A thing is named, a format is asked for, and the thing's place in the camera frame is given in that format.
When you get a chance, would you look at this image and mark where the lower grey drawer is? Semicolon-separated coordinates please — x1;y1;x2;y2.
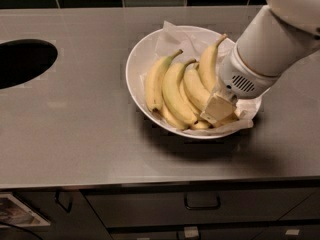
111;225;320;240

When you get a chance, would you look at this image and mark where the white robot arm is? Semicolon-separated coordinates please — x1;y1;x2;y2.
201;0;320;123

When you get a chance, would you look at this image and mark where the thin banana between others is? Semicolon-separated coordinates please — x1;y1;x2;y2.
180;81;209;120

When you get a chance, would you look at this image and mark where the black door handle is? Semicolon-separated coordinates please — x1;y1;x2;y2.
54;190;73;214

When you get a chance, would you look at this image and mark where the grey drawer with handle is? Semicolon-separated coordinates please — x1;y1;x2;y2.
87;188;320;228

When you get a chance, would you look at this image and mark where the black drawer handle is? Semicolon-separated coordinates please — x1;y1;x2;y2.
184;192;221;211

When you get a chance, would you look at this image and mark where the bottom hidden yellow banana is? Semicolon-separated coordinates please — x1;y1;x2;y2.
160;103;189;131

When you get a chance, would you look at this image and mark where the black oval sink hole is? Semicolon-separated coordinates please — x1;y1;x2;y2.
0;39;58;89

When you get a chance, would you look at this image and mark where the grey cabinet door left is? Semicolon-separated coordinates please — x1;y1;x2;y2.
15;190;111;240

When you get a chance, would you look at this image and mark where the white oval bowl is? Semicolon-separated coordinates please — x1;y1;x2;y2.
125;25;263;140

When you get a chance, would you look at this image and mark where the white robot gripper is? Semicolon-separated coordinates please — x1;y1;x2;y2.
201;45;279;124

